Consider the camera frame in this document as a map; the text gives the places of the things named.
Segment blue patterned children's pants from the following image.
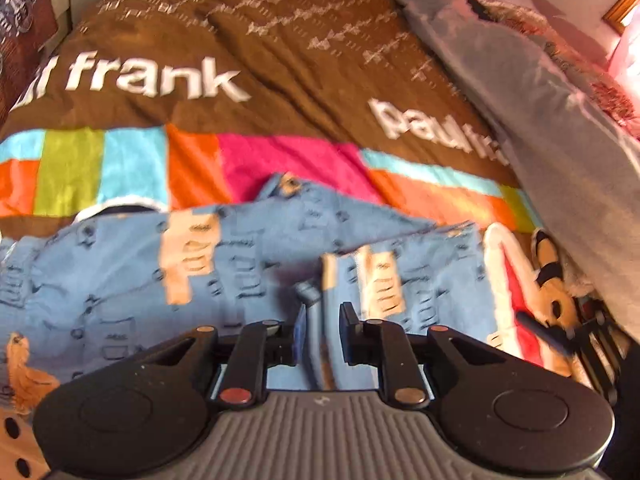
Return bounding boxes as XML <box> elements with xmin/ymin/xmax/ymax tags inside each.
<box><xmin>1</xmin><ymin>177</ymin><xmax>497</xmax><ymax>414</ymax></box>

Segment grey duvet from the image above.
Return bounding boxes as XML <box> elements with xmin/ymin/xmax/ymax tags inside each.
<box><xmin>397</xmin><ymin>0</ymin><xmax>639</xmax><ymax>338</ymax></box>

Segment red floral pillow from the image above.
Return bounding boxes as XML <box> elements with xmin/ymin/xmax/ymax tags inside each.
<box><xmin>466</xmin><ymin>0</ymin><xmax>639</xmax><ymax>140</ymax></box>

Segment colourful paul frank blanket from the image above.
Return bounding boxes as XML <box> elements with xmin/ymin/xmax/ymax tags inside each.
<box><xmin>1</xmin><ymin>0</ymin><xmax>614</xmax><ymax>479</ymax></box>

